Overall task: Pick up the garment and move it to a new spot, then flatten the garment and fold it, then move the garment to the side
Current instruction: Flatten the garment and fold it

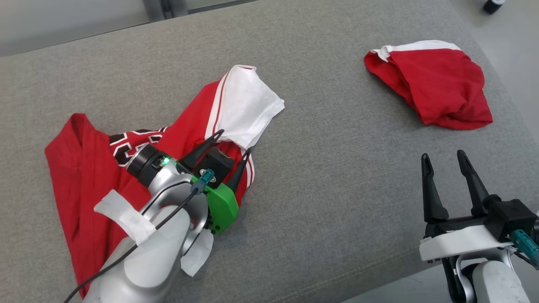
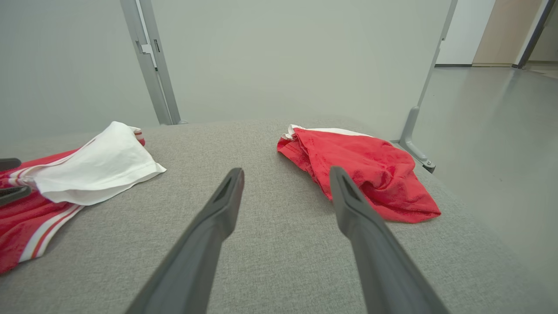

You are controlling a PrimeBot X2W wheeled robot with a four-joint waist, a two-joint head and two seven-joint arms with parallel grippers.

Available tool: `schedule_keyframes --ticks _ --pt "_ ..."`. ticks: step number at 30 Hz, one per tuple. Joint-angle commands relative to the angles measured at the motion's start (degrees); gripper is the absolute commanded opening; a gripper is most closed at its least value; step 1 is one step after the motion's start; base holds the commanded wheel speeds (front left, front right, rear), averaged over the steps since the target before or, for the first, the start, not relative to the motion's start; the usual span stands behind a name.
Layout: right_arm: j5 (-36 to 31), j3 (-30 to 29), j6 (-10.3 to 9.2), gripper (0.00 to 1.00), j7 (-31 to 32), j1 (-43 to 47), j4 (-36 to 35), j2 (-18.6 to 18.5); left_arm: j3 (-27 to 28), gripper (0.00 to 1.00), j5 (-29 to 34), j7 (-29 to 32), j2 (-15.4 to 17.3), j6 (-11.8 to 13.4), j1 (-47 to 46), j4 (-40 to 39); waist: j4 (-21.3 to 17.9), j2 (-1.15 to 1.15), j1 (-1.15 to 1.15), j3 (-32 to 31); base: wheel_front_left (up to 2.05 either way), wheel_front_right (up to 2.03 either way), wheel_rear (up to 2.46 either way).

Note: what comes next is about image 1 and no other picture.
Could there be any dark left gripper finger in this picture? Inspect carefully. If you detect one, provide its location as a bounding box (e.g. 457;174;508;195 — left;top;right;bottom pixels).
179;129;225;169
227;147;252;193

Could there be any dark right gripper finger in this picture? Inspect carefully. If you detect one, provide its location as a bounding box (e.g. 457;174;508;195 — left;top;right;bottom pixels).
457;150;492;218
421;154;449;223

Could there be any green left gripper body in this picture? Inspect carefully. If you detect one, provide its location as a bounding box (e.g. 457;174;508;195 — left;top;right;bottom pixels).
192;177;240;235

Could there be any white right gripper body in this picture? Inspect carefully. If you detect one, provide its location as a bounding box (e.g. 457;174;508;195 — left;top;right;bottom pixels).
419;215;515;262

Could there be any red shorts white waistband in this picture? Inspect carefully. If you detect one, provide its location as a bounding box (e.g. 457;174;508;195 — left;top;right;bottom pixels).
364;40;494;130

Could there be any red basketball jersey number 23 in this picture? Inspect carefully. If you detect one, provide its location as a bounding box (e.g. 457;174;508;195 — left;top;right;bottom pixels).
44;64;286;299

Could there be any white tape strip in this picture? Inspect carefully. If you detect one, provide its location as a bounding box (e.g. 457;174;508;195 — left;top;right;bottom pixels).
181;229;214;277
93;189;156;245

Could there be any black right cable teal plug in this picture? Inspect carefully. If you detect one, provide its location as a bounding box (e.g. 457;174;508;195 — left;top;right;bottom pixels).
511;229;539;270

